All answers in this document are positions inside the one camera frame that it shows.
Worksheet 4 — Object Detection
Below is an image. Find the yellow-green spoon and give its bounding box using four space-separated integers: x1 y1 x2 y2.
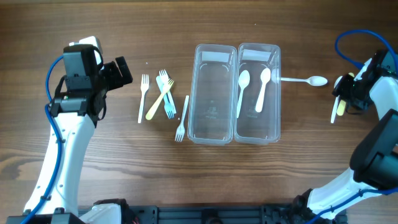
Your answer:
334 73 353 116

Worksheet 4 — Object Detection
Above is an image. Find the white spoon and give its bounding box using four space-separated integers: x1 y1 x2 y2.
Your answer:
330 76 342 123
271 69 328 86
255 68 271 113

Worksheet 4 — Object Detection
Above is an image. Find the white fork pile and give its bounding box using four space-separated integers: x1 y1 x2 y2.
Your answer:
159 70 177 114

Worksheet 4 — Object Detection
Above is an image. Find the white spoon top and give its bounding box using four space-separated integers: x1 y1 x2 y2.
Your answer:
271 69 328 86

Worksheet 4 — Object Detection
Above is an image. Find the yellow fork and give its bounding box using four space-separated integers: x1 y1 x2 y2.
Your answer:
146 78 174 120

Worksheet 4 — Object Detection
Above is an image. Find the light blue fork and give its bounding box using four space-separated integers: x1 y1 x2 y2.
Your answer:
156 76 174 119

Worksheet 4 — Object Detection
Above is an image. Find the clear plastic container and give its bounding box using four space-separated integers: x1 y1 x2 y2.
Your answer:
234 43 282 144
188 44 237 145

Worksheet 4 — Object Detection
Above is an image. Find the white spoon lone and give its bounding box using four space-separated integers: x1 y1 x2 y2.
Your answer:
237 70 250 118

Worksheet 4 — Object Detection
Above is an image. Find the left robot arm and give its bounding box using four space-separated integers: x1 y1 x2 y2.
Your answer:
6 44 133 223

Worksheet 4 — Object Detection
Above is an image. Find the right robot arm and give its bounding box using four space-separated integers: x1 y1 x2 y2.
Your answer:
288 50 397 223

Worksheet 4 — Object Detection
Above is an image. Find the left blue cable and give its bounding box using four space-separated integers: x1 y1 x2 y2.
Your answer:
20 54 65 224

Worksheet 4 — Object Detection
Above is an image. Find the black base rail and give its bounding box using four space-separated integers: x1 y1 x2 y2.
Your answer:
6 198 348 224

